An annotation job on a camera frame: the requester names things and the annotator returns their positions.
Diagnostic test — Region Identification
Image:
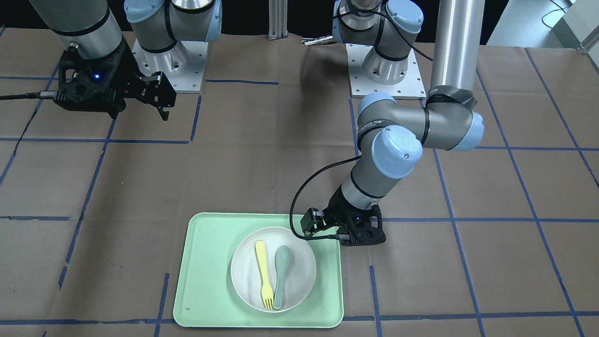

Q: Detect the teal plastic spoon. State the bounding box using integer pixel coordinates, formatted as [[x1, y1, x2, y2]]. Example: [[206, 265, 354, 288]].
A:
[[274, 245, 294, 311]]

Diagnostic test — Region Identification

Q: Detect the yellow plastic fork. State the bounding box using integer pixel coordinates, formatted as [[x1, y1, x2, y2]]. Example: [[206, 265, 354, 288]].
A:
[[254, 240, 274, 310]]

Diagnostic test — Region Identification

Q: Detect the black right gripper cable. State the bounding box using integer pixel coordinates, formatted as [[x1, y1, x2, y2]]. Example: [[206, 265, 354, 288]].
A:
[[0, 91, 57, 101]]

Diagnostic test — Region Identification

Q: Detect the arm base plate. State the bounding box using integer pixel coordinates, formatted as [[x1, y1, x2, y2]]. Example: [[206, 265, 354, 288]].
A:
[[346, 44, 426, 100], [132, 40, 210, 94]]

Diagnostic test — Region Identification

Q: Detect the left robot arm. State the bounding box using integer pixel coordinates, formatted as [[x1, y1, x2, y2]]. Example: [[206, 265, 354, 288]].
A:
[[301, 0, 485, 247]]

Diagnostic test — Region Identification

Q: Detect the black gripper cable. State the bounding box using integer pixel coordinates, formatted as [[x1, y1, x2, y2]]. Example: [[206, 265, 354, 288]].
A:
[[289, 10, 433, 241], [0, 91, 57, 101]]

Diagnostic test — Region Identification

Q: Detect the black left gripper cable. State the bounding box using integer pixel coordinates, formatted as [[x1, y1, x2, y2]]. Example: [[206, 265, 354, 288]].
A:
[[289, 10, 433, 241]]

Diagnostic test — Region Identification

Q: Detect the silver metal connector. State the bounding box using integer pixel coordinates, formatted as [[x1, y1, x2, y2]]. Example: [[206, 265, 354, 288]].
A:
[[301, 36, 336, 45]]

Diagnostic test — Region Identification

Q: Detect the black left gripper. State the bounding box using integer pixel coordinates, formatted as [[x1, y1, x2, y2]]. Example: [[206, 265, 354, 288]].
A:
[[323, 187, 387, 247]]

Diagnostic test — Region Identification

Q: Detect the white round plate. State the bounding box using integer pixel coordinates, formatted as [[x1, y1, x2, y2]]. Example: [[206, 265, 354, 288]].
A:
[[230, 227, 317, 312]]

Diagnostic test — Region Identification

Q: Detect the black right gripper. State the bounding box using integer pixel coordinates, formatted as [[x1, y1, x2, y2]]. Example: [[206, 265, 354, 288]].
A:
[[53, 37, 177, 121]]

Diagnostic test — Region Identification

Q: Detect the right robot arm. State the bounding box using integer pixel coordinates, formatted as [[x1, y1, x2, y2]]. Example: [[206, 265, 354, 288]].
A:
[[31, 0, 222, 121]]

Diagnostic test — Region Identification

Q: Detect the aluminium frame post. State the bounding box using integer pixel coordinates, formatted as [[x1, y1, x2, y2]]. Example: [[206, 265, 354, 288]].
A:
[[268, 0, 288, 41]]

